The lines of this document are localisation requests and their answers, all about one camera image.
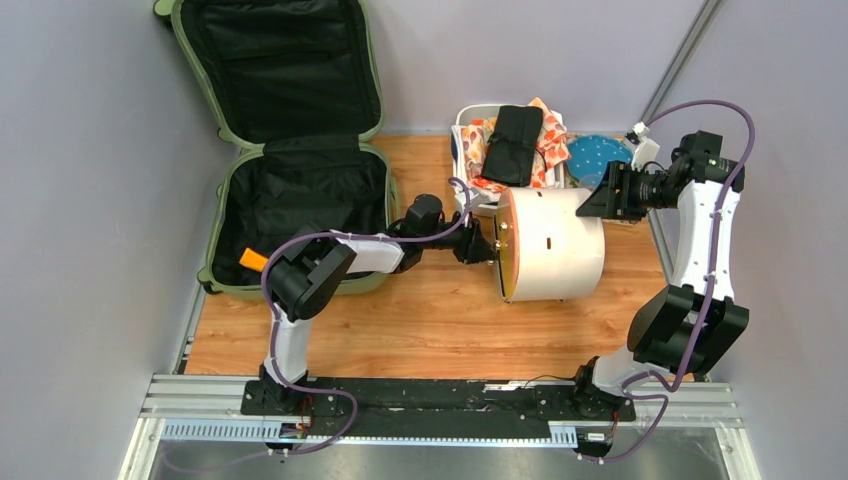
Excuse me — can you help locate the floral placemat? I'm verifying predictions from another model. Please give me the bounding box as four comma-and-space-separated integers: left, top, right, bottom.
602, 211, 650, 226

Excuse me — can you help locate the blue dotted plate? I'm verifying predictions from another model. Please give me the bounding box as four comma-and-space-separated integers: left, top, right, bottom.
566, 135, 633, 190

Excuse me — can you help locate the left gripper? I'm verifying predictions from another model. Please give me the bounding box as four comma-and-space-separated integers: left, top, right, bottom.
421, 211, 501, 267

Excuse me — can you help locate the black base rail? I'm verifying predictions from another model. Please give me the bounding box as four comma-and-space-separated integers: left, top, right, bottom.
240, 377, 636, 440

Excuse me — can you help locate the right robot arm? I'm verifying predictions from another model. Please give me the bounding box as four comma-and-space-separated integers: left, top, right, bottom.
570, 124, 749, 419

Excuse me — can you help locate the transparent orange disc lid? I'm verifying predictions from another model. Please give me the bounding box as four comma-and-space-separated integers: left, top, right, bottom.
493, 194, 514, 303

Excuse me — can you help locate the orange sunscreen tube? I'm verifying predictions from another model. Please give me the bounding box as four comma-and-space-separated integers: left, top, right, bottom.
238, 248, 268, 273

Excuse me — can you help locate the white plastic tub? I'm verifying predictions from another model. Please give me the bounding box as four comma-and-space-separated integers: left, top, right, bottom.
450, 98, 578, 217

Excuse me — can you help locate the cream cylindrical container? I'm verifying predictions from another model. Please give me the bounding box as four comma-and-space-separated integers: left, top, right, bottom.
498, 188, 605, 303

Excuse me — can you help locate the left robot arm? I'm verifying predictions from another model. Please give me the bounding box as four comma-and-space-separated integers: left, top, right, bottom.
241, 194, 496, 415

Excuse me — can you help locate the floral orange print cloth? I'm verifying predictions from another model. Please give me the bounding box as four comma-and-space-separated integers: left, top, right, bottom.
453, 97, 571, 202

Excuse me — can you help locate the black pouch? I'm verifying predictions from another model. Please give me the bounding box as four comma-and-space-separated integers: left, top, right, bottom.
481, 105, 543, 187

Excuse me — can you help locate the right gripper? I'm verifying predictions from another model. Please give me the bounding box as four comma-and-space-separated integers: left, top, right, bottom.
575, 161, 676, 222

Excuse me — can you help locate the green hard-shell suitcase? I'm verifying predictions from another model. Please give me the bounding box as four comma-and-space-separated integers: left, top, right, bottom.
153, 1, 399, 300

